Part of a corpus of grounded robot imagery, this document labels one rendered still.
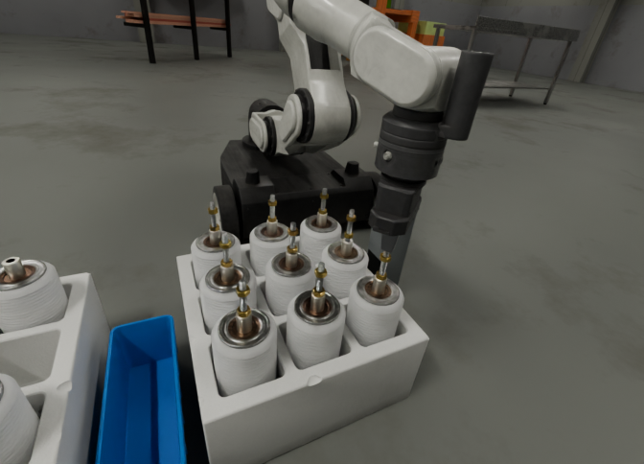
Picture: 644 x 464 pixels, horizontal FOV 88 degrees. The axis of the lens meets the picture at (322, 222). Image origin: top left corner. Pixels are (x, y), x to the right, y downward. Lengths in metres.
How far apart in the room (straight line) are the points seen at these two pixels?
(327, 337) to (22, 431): 0.39
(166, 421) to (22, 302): 0.31
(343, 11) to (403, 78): 0.13
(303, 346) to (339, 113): 0.59
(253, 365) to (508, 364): 0.63
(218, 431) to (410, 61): 0.53
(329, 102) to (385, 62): 0.49
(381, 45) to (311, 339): 0.41
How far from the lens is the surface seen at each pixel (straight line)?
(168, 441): 0.74
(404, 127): 0.43
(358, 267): 0.66
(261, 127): 1.23
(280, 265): 0.63
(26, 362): 0.77
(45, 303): 0.73
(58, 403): 0.62
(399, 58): 0.42
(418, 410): 0.79
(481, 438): 0.81
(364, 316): 0.59
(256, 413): 0.56
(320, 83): 0.92
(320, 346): 0.55
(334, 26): 0.50
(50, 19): 9.51
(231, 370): 0.53
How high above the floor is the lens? 0.64
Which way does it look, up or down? 30 degrees down
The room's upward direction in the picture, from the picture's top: 6 degrees clockwise
